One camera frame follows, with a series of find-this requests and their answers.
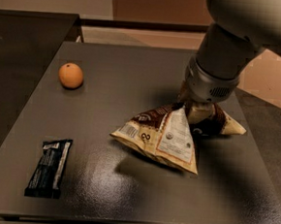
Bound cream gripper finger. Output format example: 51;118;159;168
177;81;190;103
186;102;214;124

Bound brown and cream chip bag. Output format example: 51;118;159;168
111;102;246;175

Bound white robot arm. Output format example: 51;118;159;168
179;0;281;124

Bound orange fruit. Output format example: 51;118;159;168
58;63;84;89

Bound black snack bar wrapper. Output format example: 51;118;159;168
24;139;73;199

